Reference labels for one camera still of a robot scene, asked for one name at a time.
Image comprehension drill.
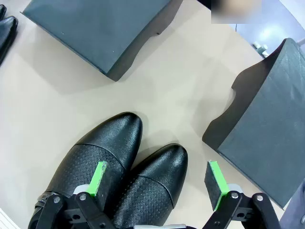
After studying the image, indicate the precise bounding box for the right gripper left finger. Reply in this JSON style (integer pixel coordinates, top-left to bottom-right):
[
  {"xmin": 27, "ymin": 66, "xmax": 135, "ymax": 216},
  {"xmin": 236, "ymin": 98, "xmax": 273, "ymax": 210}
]
[{"xmin": 35, "ymin": 161, "xmax": 115, "ymax": 229}]

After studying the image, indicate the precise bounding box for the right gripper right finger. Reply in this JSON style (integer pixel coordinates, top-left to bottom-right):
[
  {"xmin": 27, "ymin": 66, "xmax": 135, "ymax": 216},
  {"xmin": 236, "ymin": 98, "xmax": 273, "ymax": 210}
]
[{"xmin": 204, "ymin": 160, "xmax": 282, "ymax": 229}]

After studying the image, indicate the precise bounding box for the black perforated leather loafer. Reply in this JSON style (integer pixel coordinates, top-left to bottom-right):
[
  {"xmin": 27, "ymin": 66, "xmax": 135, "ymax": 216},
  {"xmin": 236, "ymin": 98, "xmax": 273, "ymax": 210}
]
[
  {"xmin": 112, "ymin": 143, "xmax": 189, "ymax": 229},
  {"xmin": 28, "ymin": 112, "xmax": 143, "ymax": 229}
]

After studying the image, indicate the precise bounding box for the black metal shoe stand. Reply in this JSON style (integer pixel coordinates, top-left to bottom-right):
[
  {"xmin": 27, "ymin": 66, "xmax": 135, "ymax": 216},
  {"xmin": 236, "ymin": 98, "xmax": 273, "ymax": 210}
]
[
  {"xmin": 202, "ymin": 37, "xmax": 305, "ymax": 211},
  {"xmin": 20, "ymin": 0, "xmax": 184, "ymax": 82}
]

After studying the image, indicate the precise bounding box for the person in black t-shirt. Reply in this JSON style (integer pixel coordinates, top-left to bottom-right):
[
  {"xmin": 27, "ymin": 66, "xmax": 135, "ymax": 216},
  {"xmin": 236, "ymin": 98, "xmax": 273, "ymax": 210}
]
[{"xmin": 211, "ymin": 0, "xmax": 263, "ymax": 24}]

